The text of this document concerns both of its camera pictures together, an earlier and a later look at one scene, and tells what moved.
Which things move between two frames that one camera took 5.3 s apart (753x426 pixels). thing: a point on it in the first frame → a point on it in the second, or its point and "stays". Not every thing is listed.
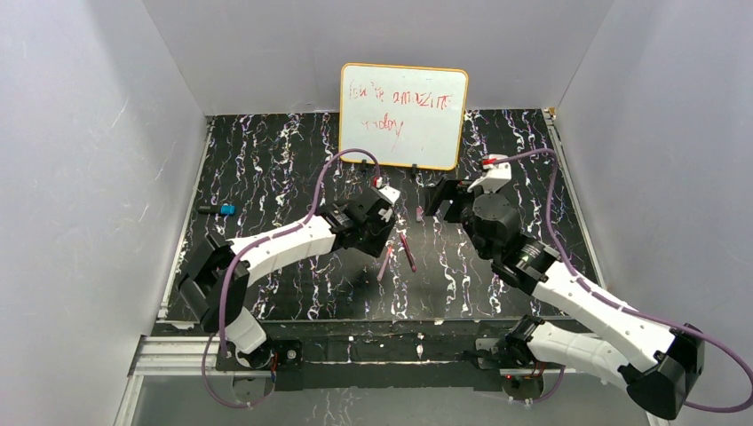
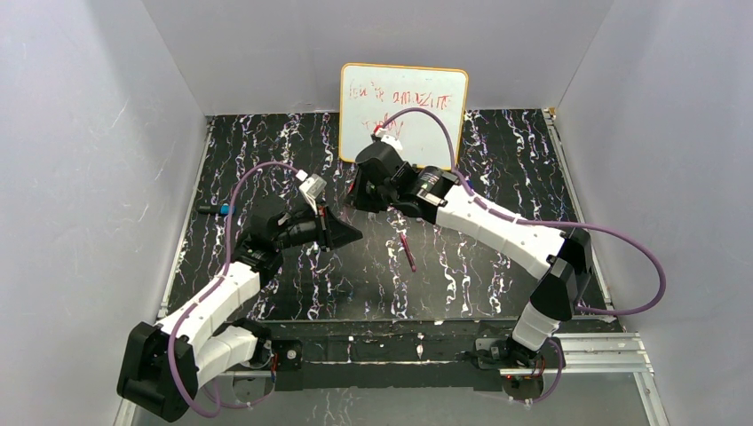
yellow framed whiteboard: x=402 y=114 stays
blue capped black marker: x=217 y=209 stays
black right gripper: x=444 y=199 → x=365 y=183
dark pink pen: x=408 y=251 stays
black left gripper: x=380 y=236 → x=324 y=228
